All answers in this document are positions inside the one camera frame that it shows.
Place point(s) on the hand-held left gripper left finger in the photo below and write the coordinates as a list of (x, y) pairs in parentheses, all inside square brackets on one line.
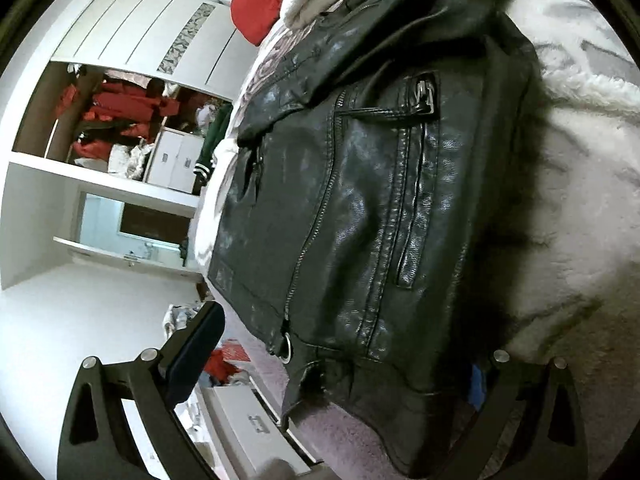
[(192, 355)]

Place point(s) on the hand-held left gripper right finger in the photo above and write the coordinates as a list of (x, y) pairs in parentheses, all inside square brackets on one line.
[(477, 382)]

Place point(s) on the black leather jacket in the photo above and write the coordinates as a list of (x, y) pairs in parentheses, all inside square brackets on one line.
[(350, 185)]

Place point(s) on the hanging red clothes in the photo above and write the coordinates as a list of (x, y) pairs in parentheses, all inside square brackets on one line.
[(125, 105)]

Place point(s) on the red bag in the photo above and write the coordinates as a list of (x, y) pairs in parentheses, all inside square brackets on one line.
[(222, 362)]

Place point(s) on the white low drawer unit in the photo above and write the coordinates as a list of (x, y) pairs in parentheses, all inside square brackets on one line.
[(240, 410)]

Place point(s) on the pink bed sheet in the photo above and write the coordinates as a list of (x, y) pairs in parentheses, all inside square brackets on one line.
[(345, 435)]

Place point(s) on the white storage drawer box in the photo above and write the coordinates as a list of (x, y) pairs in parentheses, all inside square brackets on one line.
[(172, 160)]

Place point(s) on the green varsity jacket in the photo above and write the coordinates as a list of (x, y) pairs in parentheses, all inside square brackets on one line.
[(212, 140)]

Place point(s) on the white fluffy blanket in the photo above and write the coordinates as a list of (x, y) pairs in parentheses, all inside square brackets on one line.
[(575, 175)]

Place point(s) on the white wardrobe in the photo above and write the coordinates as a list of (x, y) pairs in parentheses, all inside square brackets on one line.
[(130, 35)]

